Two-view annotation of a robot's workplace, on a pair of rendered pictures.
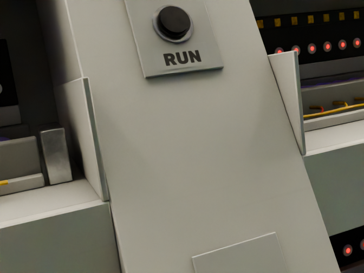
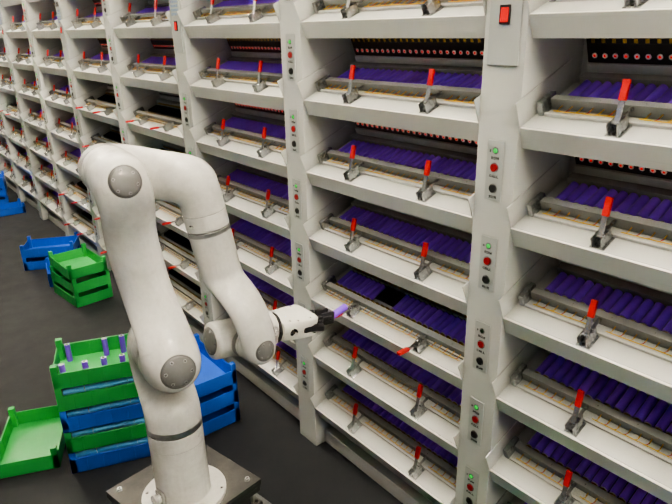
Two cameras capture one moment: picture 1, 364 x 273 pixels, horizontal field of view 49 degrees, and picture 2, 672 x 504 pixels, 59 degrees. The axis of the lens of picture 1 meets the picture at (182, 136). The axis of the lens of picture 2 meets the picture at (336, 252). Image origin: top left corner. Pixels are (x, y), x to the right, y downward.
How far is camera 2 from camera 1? 140 cm
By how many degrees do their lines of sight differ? 78
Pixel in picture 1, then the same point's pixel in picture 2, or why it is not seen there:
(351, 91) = (554, 390)
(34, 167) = not seen: hidden behind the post
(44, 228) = (454, 376)
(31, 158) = not seen: hidden behind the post
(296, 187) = (491, 401)
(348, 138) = (513, 401)
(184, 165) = (474, 383)
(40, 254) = (454, 379)
